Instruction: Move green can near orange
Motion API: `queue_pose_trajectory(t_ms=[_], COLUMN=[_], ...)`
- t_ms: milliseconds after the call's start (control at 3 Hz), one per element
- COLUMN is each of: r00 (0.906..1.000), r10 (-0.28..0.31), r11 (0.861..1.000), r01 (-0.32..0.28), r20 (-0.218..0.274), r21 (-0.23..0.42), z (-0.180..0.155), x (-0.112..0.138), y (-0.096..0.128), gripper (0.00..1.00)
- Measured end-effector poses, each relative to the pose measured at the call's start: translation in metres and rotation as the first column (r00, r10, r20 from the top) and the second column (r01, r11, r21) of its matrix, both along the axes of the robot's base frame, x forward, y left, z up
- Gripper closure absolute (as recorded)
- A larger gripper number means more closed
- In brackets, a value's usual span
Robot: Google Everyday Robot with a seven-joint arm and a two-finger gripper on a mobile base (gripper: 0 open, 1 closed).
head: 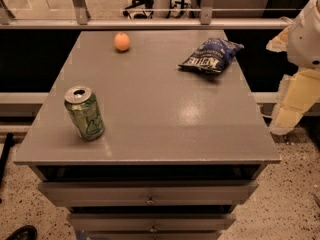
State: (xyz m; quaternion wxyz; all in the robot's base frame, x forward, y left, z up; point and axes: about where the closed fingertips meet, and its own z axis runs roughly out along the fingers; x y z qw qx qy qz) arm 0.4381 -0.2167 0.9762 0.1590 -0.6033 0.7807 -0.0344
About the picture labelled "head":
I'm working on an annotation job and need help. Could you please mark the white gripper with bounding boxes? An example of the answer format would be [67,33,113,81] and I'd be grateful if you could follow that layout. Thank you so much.
[266,0,320,135]

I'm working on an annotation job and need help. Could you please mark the green soda can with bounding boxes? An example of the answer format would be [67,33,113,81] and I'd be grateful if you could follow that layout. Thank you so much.
[64,85,105,141]

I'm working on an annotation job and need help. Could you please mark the blue chip bag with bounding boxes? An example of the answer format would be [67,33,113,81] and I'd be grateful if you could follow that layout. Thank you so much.
[180,38,244,74]

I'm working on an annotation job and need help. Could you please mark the grey drawer cabinet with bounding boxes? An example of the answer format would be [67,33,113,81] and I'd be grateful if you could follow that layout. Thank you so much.
[16,30,280,240]

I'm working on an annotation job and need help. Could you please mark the black office chair base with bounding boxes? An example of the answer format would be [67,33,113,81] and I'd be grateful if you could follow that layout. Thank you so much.
[123,0,154,19]

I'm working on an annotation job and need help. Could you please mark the orange fruit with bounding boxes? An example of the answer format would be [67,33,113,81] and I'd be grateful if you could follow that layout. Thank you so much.
[114,33,130,52]

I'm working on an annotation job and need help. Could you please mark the lower grey drawer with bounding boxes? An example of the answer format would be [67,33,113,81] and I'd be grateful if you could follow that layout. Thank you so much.
[68,213,235,233]

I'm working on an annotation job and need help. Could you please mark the grey drawer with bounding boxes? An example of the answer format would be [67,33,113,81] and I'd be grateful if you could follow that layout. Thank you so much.
[38,180,258,207]
[68,213,235,233]

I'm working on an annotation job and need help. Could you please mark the metal railing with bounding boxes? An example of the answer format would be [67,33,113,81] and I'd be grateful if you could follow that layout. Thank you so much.
[0,0,293,30]

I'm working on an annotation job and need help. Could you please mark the upper grey drawer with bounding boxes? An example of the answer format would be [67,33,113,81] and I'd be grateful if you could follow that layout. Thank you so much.
[38,180,258,207]

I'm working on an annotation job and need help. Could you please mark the black shoe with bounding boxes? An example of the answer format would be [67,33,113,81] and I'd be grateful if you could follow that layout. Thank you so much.
[5,225,37,240]

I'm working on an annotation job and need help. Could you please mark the white cable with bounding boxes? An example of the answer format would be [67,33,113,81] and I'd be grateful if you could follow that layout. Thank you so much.
[259,105,274,120]

